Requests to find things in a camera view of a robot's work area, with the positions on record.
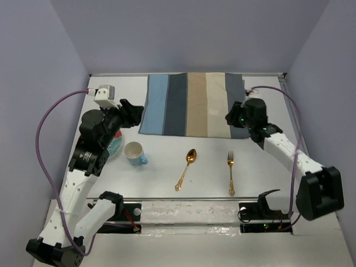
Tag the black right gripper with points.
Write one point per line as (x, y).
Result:
(231, 117)

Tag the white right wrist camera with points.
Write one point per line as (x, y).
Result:
(251, 93)

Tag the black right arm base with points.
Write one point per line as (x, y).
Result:
(258, 217)

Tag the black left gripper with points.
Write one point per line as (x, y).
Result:
(131, 114)

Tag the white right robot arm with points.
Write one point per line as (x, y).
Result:
(315, 190)

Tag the blue white mug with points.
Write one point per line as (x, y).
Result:
(135, 154)

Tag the striped blue beige cloth placemat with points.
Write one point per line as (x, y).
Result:
(192, 105)

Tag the red floral plate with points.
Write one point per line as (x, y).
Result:
(115, 144)

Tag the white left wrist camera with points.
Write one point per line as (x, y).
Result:
(105, 97)

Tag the gold spoon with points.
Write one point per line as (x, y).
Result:
(190, 158)

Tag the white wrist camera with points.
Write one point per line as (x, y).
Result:
(251, 93)
(105, 97)

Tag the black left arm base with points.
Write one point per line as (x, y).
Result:
(127, 222)

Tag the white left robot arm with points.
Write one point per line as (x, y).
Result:
(67, 238)

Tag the gold fork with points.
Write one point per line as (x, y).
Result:
(230, 164)

